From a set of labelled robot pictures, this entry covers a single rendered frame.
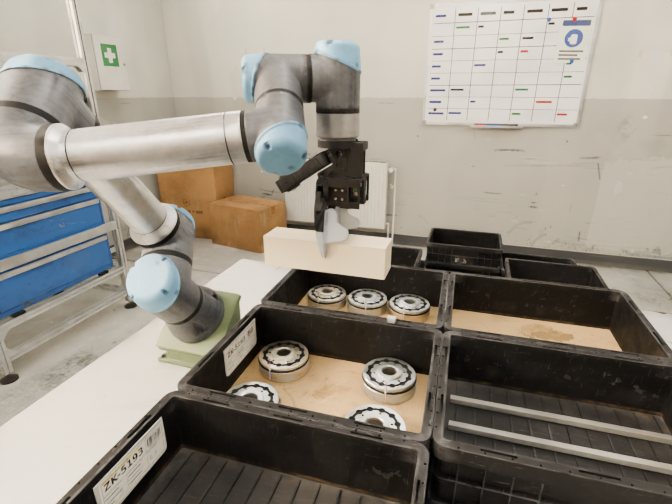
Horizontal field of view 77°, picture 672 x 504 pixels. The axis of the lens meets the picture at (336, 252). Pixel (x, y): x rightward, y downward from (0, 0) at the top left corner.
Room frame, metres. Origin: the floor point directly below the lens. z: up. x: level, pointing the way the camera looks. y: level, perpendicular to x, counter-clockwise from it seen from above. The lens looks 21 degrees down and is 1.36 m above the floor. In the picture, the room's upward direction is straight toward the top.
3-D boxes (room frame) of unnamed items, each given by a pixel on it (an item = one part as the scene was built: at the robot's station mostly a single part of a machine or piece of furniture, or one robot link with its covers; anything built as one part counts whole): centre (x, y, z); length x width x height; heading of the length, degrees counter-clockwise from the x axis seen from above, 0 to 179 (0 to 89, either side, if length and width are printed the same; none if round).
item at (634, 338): (0.80, -0.44, 0.87); 0.40 x 0.30 x 0.11; 74
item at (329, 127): (0.76, 0.00, 1.31); 0.08 x 0.08 x 0.05
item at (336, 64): (0.76, 0.00, 1.39); 0.09 x 0.08 x 0.11; 98
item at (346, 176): (0.76, -0.01, 1.23); 0.09 x 0.08 x 0.12; 72
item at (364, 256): (0.76, 0.02, 1.07); 0.24 x 0.06 x 0.06; 72
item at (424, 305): (0.96, -0.19, 0.86); 0.10 x 0.10 x 0.01
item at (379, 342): (0.63, 0.02, 0.87); 0.40 x 0.30 x 0.11; 74
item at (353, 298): (0.99, -0.08, 0.86); 0.10 x 0.10 x 0.01
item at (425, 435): (0.63, 0.02, 0.92); 0.40 x 0.30 x 0.02; 74
